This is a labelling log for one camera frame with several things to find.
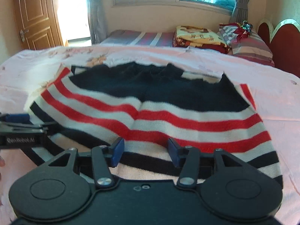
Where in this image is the pink floral bed sheet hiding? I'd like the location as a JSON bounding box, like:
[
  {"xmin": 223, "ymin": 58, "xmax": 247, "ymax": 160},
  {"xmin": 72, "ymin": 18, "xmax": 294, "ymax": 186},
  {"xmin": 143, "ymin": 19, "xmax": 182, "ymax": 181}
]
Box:
[{"xmin": 1, "ymin": 45, "xmax": 299, "ymax": 224}]

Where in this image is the red decorative bow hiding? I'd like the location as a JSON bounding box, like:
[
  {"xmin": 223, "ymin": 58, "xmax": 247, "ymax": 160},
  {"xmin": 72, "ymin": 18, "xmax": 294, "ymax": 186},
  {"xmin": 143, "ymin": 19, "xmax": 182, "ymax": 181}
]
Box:
[{"xmin": 219, "ymin": 20, "xmax": 253, "ymax": 41}]

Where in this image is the striped knit sweater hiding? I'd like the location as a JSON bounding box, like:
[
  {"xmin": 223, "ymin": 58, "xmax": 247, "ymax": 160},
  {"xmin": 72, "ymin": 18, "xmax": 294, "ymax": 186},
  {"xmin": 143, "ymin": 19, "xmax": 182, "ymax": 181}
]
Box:
[{"xmin": 28, "ymin": 62, "xmax": 283, "ymax": 183}]

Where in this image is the striped pillow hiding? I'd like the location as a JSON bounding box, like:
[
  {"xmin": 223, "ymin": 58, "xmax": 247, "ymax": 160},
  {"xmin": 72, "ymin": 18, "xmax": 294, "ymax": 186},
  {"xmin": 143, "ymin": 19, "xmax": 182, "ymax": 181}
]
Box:
[{"xmin": 219, "ymin": 24, "xmax": 275, "ymax": 67}]

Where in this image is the grey left curtain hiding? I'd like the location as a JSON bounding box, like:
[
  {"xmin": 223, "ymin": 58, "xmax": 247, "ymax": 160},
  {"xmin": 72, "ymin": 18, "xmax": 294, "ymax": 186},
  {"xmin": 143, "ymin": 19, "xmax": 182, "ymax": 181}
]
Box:
[{"xmin": 86, "ymin": 0, "xmax": 108, "ymax": 44}]

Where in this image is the grey curtain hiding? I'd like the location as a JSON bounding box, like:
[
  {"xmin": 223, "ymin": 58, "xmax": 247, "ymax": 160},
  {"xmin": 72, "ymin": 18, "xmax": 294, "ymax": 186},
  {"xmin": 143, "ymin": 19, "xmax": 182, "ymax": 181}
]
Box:
[
  {"xmin": 229, "ymin": 0, "xmax": 256, "ymax": 24},
  {"xmin": 86, "ymin": 0, "xmax": 108, "ymax": 44}
]

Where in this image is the teal blanket on sill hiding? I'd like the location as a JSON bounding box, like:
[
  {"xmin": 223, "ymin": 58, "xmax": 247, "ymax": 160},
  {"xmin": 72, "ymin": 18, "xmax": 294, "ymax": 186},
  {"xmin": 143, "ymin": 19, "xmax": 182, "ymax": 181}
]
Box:
[{"xmin": 204, "ymin": 0, "xmax": 236, "ymax": 11}]

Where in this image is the folded yellow red blanket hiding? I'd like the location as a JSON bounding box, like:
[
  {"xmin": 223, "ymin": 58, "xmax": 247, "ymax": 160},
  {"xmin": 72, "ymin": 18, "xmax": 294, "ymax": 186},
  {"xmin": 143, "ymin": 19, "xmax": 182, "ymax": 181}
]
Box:
[{"xmin": 172, "ymin": 25, "xmax": 230, "ymax": 54}]

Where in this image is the wooden door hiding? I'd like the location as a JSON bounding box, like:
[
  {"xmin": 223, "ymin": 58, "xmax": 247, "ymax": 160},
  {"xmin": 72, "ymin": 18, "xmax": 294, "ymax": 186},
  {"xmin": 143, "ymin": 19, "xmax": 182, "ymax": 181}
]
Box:
[{"xmin": 13, "ymin": 0, "xmax": 63, "ymax": 50}]

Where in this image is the person's left hand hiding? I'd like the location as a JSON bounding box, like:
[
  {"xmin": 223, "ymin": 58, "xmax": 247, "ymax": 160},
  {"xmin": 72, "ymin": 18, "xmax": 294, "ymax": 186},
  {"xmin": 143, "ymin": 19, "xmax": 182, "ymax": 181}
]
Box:
[{"xmin": 0, "ymin": 156, "xmax": 6, "ymax": 180}]

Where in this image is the grey right curtain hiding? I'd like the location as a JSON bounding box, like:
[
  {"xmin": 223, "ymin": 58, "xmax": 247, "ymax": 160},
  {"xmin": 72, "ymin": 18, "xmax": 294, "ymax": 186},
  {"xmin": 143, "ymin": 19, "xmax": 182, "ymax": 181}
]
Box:
[{"xmin": 229, "ymin": 0, "xmax": 256, "ymax": 24}]

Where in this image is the red heart-shaped headboard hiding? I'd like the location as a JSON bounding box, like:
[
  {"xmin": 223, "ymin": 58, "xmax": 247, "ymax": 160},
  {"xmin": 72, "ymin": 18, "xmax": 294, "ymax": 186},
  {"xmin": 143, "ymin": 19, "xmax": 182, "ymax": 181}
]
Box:
[{"xmin": 257, "ymin": 19, "xmax": 300, "ymax": 77}]

